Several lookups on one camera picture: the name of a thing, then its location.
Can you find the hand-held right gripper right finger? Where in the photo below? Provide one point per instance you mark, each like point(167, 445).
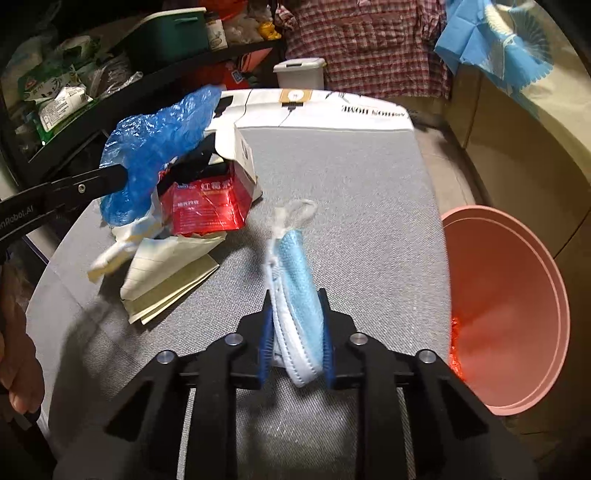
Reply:
point(328, 355)

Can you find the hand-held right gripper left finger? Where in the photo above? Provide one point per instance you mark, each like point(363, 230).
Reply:
point(267, 344)

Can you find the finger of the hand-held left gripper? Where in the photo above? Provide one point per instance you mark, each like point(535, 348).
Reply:
point(83, 187)

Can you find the blue face mask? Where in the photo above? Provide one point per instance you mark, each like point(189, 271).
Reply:
point(295, 286)

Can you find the blue plastic bag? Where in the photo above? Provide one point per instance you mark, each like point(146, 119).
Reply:
point(147, 138)

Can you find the pink plastic bin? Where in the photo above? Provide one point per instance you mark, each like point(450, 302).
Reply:
point(508, 300)

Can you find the person's left hand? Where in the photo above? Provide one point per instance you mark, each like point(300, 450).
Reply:
point(18, 364)

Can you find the crumpled white paper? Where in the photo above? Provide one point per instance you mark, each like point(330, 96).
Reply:
point(115, 251)

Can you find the green and white food packet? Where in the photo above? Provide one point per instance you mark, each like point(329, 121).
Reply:
point(64, 110)
point(46, 78)

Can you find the lined paper sheets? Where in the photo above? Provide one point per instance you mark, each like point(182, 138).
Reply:
point(166, 267)

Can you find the red foil packet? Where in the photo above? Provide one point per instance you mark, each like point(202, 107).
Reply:
point(203, 207)

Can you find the red foil wrapper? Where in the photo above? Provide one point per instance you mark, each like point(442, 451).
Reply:
point(456, 346)

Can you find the black shelf rack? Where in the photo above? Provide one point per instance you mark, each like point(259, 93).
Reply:
point(184, 62)

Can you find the white cardboard box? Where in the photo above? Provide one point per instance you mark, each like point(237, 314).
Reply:
point(244, 157)

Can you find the green storage box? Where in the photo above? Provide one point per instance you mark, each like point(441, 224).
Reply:
point(171, 41)

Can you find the red printed bag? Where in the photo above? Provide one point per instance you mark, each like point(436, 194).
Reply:
point(249, 69)

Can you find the jar with white label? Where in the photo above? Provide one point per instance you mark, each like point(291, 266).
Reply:
point(216, 32)

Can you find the yellow toy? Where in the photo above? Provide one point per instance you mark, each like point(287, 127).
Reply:
point(270, 31)

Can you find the white lidded bin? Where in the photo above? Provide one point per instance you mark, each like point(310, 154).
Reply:
point(300, 74)

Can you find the red plaid shirt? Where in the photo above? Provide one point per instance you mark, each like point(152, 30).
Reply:
point(369, 46)

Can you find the cream and blue patterned cloth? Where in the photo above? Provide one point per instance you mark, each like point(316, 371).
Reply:
point(498, 50)

